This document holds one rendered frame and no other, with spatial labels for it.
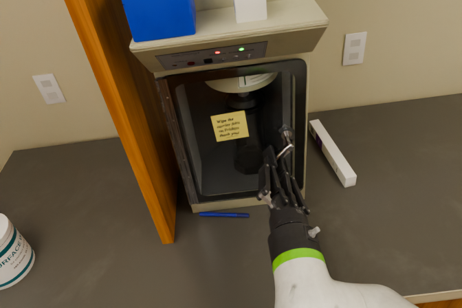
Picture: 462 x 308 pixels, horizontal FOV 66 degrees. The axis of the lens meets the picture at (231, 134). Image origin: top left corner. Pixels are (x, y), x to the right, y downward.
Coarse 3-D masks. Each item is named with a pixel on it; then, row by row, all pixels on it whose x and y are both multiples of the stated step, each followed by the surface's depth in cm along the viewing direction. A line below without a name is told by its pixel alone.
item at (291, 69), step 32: (256, 64) 72; (288, 64) 71; (192, 96) 75; (224, 96) 75; (256, 96) 76; (288, 96) 76; (192, 128) 80; (256, 128) 81; (288, 128) 82; (192, 160) 86; (224, 160) 87; (256, 160) 88; (288, 160) 89; (224, 192) 95; (256, 192) 95
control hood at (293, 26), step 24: (288, 0) 64; (312, 0) 62; (216, 24) 59; (240, 24) 58; (264, 24) 57; (288, 24) 56; (312, 24) 56; (144, 48) 56; (168, 48) 57; (192, 48) 58; (288, 48) 65; (312, 48) 66
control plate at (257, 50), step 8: (216, 48) 60; (224, 48) 60; (232, 48) 61; (248, 48) 62; (256, 48) 62; (264, 48) 63; (160, 56) 60; (168, 56) 61; (176, 56) 61; (184, 56) 62; (192, 56) 62; (200, 56) 63; (208, 56) 63; (216, 56) 64; (224, 56) 64; (232, 56) 65; (240, 56) 66; (256, 56) 67; (264, 56) 68; (168, 64) 65; (184, 64) 66; (200, 64) 67; (208, 64) 68
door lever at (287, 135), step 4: (284, 132) 82; (288, 132) 82; (284, 136) 83; (288, 136) 82; (288, 140) 80; (288, 144) 79; (292, 144) 79; (284, 148) 80; (288, 148) 79; (292, 148) 79; (280, 152) 80; (284, 152) 80; (288, 152) 80; (276, 156) 81; (280, 156) 81; (284, 156) 81; (276, 160) 81
